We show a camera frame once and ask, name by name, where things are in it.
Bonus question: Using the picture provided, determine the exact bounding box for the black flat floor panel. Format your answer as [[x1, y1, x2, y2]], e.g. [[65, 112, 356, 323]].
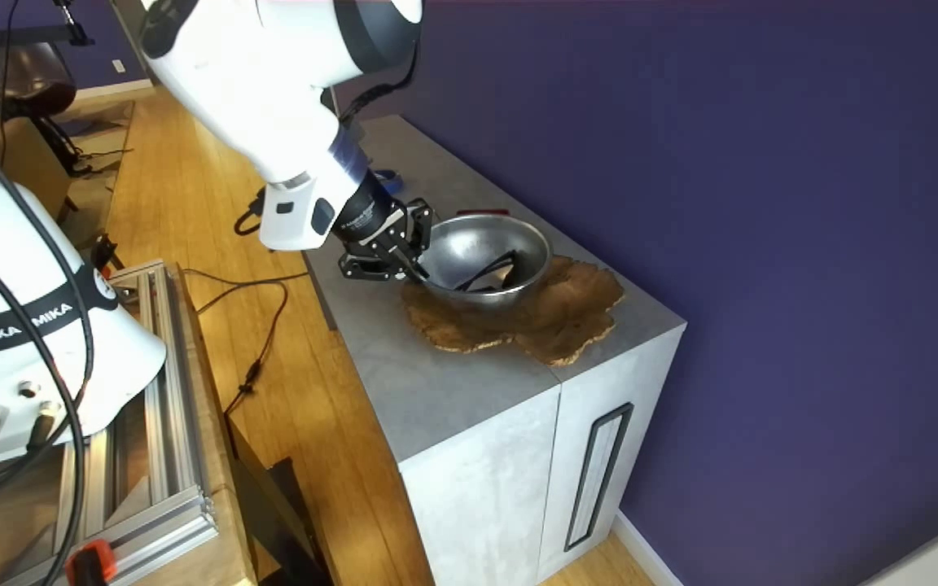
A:
[[223, 419, 338, 586]]

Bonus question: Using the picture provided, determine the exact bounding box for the grey concrete-look sideboard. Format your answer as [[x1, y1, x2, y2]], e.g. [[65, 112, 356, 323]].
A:
[[304, 112, 690, 586]]

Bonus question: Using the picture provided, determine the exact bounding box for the silver metal bowl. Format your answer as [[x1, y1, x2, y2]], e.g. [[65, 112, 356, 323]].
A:
[[412, 211, 556, 313]]

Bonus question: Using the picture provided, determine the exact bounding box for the orange clamp handle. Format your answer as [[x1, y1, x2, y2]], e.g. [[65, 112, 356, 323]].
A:
[[62, 536, 120, 586]]

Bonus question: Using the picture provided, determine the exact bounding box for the wavy-edged wooden plate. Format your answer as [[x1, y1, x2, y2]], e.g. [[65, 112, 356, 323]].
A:
[[396, 253, 629, 368]]

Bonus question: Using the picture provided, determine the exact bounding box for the black cable on floor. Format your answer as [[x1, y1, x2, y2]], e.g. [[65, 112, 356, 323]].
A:
[[178, 186, 315, 422]]

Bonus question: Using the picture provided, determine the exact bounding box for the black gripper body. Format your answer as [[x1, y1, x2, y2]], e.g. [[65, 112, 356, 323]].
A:
[[335, 195, 437, 285]]

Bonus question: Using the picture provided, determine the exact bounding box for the aluminium profile frame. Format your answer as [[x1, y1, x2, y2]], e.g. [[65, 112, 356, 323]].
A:
[[0, 259, 223, 586]]

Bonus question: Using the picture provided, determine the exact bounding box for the dark office chair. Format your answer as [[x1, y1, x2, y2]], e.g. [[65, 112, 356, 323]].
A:
[[0, 0, 96, 178]]

